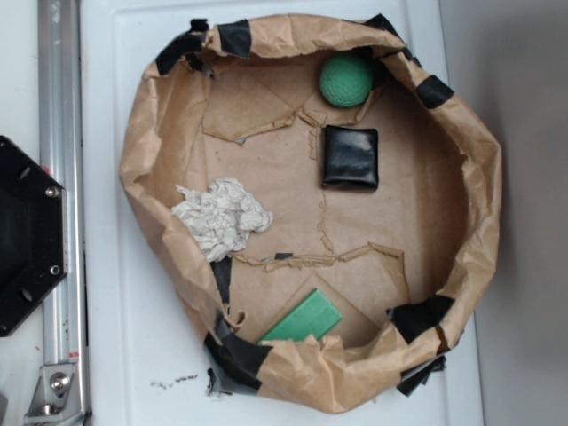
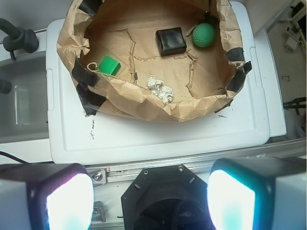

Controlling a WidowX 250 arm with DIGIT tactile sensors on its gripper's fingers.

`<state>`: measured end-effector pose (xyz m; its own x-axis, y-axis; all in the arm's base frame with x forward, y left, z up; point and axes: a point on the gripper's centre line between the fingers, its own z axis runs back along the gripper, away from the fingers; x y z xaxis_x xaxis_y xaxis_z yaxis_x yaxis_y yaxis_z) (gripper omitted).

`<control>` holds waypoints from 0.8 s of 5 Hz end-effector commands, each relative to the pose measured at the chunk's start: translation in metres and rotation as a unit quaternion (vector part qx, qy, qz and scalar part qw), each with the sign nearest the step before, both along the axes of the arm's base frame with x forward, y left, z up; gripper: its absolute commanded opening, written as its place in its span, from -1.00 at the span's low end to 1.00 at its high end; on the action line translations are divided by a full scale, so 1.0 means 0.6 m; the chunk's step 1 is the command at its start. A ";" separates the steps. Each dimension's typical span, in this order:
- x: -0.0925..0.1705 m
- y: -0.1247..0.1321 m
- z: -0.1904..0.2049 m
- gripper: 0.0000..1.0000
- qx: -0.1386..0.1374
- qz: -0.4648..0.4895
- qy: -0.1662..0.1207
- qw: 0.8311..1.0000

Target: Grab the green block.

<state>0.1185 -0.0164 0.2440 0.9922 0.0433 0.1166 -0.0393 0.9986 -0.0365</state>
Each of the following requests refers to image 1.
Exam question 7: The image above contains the brown paper bag bin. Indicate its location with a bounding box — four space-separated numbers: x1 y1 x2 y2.
120 14 502 414

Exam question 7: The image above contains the green dimpled ball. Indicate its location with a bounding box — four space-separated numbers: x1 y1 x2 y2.
319 53 373 108

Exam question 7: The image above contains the crumpled white paper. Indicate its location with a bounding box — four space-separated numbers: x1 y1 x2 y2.
171 177 273 263

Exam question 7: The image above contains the black leather pouch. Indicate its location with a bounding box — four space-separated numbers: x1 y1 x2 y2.
322 126 379 192

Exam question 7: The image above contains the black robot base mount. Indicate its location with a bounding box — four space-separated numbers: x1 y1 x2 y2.
1 136 67 337

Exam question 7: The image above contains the aluminium extrusion rail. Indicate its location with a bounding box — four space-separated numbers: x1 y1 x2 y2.
37 1 92 425

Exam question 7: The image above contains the metal corner bracket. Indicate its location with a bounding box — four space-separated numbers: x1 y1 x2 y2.
24 363 81 425

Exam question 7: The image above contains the green rectangular block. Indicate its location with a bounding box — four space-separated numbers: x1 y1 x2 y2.
258 289 343 342

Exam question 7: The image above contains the white tray board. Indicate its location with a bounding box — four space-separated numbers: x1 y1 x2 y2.
80 1 484 425

